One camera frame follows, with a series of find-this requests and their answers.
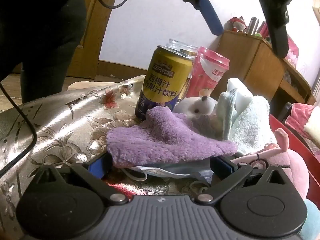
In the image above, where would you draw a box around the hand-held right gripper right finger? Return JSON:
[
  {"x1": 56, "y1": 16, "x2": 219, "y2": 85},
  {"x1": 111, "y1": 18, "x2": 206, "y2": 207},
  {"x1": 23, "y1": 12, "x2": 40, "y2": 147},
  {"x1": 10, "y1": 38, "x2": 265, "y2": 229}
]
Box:
[{"x1": 194, "y1": 156, "x2": 289, "y2": 204}]

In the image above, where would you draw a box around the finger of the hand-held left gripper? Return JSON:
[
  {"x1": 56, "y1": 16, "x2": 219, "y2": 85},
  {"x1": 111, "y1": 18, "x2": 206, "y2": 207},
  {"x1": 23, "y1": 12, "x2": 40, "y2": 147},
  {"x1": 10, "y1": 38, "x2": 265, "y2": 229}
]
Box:
[
  {"x1": 250, "y1": 0, "x2": 303, "y2": 58},
  {"x1": 175, "y1": 0, "x2": 224, "y2": 36}
]

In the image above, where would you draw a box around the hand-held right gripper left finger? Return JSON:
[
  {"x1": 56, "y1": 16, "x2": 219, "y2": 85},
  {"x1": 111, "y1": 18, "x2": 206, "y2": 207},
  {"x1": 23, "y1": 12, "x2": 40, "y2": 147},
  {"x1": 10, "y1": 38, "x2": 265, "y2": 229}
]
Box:
[{"x1": 36, "y1": 154, "x2": 129, "y2": 204}]

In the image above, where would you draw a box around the purple fluffy cloth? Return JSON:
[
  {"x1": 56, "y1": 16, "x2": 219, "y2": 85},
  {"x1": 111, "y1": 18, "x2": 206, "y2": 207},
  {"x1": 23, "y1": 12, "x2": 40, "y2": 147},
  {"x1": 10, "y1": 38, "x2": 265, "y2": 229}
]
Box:
[{"x1": 106, "y1": 106, "x2": 238, "y2": 168}]

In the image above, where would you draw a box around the pink bag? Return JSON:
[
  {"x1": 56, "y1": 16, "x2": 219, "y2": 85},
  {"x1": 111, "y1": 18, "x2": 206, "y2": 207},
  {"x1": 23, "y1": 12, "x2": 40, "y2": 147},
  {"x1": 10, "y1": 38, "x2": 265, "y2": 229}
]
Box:
[{"x1": 285, "y1": 35, "x2": 300, "y2": 68}]

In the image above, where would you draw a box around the metal thermos bottle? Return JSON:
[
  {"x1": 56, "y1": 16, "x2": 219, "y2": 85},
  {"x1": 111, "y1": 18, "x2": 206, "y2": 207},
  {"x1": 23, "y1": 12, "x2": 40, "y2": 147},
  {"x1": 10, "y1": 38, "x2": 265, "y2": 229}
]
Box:
[{"x1": 246, "y1": 17, "x2": 258, "y2": 34}]

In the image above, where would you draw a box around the red plush figure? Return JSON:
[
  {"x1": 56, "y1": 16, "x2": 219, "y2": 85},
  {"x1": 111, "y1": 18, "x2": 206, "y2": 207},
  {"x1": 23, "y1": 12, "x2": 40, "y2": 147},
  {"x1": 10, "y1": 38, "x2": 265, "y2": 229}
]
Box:
[{"x1": 226, "y1": 16, "x2": 248, "y2": 32}]

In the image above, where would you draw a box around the wooden cabinet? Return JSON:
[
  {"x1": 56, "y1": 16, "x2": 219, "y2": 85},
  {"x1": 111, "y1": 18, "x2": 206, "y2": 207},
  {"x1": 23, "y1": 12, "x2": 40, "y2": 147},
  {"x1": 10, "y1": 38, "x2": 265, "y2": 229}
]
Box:
[{"x1": 216, "y1": 30, "x2": 317, "y2": 105}]

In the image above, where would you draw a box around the clear glass jar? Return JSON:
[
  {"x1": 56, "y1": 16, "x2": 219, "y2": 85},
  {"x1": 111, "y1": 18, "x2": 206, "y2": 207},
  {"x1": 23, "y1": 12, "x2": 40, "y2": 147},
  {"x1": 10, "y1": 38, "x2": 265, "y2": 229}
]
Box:
[{"x1": 165, "y1": 38, "x2": 199, "y2": 98}]

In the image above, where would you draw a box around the blue face mask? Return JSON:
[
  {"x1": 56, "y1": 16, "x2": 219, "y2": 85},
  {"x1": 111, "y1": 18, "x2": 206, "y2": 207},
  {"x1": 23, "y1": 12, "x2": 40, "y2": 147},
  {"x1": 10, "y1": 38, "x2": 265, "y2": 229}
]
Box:
[{"x1": 120, "y1": 164, "x2": 213, "y2": 183}]

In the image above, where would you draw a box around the pale fluffy towel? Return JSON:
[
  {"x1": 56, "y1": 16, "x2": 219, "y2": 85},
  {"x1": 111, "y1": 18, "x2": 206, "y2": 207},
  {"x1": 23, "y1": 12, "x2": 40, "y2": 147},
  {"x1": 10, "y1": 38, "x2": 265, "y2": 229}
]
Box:
[{"x1": 229, "y1": 95, "x2": 279, "y2": 155}]

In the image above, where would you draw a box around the light green striped towel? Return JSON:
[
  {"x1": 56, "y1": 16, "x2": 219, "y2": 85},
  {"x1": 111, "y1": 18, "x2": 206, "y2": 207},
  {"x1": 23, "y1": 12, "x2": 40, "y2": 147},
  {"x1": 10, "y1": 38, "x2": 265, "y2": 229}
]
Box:
[{"x1": 216, "y1": 90, "x2": 238, "y2": 140}]

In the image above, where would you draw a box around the pink paper cup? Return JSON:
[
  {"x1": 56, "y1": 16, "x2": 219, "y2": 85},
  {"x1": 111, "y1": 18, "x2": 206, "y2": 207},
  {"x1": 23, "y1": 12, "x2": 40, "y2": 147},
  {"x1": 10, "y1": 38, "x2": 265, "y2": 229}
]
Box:
[{"x1": 186, "y1": 46, "x2": 230, "y2": 100}]

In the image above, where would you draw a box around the white plush toy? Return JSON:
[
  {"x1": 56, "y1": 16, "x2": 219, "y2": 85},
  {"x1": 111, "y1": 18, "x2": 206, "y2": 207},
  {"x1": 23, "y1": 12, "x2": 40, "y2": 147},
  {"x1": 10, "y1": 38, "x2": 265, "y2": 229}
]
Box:
[{"x1": 172, "y1": 96, "x2": 218, "y2": 127}]

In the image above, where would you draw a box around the white sponge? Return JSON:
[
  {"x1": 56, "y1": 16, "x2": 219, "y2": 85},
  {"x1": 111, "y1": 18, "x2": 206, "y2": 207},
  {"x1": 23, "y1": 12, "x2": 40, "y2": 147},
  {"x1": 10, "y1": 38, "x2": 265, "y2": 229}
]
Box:
[{"x1": 226, "y1": 78, "x2": 253, "y2": 113}]

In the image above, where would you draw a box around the pink plush pig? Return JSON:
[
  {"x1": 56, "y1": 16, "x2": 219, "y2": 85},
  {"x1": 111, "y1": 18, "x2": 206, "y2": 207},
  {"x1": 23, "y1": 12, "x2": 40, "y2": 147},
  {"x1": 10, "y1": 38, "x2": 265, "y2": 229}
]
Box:
[{"x1": 231, "y1": 128, "x2": 310, "y2": 200}]

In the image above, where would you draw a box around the yellow drink can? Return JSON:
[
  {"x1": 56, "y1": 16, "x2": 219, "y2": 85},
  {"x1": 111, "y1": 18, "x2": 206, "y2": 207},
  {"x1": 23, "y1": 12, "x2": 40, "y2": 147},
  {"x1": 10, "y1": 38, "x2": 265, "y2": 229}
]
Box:
[{"x1": 135, "y1": 45, "x2": 194, "y2": 123}]

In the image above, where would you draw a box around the pink cloth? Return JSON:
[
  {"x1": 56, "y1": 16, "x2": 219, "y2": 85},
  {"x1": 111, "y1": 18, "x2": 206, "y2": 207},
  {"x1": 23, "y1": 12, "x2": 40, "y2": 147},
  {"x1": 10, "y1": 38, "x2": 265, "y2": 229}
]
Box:
[{"x1": 285, "y1": 102, "x2": 320, "y2": 140}]

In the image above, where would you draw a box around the red box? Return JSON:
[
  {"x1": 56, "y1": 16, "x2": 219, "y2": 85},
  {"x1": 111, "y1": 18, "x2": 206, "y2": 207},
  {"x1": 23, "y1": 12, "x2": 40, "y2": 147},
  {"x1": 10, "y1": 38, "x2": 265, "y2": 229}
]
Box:
[{"x1": 269, "y1": 112, "x2": 320, "y2": 205}]

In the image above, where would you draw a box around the cream cloth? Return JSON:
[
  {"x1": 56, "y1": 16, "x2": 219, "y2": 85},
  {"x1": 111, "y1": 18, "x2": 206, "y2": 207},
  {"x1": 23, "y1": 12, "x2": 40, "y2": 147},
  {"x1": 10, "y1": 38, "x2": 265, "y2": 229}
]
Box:
[{"x1": 304, "y1": 114, "x2": 320, "y2": 142}]

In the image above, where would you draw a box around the light blue plush toy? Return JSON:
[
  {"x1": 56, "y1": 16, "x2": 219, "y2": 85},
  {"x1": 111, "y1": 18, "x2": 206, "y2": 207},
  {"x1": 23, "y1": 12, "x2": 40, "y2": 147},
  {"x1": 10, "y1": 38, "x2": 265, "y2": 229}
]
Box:
[{"x1": 304, "y1": 200, "x2": 320, "y2": 240}]

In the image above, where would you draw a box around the person's dark clothed body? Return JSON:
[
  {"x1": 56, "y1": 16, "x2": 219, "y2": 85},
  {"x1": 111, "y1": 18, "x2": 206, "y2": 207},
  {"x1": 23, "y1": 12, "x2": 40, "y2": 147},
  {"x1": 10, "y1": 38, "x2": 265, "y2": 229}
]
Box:
[{"x1": 0, "y1": 0, "x2": 88, "y2": 103}]

